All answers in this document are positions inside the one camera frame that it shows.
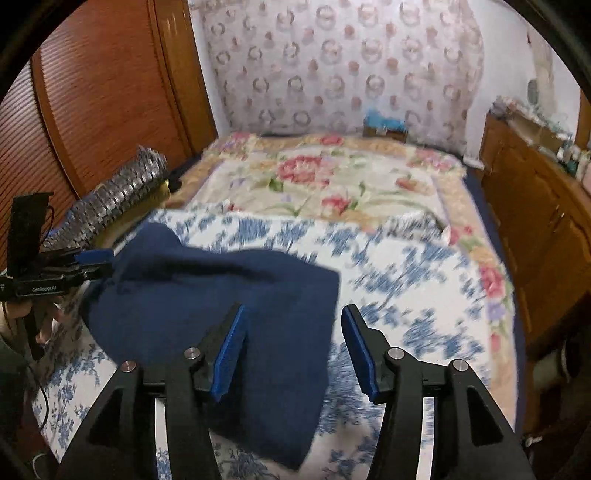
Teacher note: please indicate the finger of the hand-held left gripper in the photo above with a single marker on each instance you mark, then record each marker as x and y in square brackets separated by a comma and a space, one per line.
[94, 256]
[99, 271]

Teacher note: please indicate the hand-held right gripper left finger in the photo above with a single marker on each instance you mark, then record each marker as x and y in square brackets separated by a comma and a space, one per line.
[226, 364]

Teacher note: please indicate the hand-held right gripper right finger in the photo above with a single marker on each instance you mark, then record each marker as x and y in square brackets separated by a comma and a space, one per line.
[360, 355]

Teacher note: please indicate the navy printed t-shirt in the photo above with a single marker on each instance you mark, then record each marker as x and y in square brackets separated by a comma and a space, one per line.
[207, 286]

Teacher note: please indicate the person's left hand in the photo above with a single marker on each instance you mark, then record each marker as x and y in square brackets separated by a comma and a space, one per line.
[48, 325]

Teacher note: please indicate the folded dark circle-patterned quilt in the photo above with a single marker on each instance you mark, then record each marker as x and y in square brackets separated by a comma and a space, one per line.
[115, 194]

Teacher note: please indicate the blue floral bed sheet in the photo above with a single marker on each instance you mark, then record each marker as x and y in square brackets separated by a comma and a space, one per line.
[406, 286]

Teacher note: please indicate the grey striped cloth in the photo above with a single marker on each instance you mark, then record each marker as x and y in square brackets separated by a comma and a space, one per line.
[415, 226]

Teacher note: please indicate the pink floral blanket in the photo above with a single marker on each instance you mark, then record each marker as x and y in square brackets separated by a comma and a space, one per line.
[323, 184]

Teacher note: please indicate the bed with navy sheet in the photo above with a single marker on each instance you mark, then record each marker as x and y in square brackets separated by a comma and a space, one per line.
[480, 194]

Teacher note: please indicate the small brown box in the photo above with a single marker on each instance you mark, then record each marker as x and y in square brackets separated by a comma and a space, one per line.
[388, 134]

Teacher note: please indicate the long wooden cabinet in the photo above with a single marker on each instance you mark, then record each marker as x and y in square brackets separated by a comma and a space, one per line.
[531, 198]

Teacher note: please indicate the teal cloth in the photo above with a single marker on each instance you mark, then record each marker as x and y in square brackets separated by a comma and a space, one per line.
[383, 121]

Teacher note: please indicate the circle-print sheer curtain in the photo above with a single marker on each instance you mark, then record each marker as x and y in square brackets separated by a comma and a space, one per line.
[346, 69]

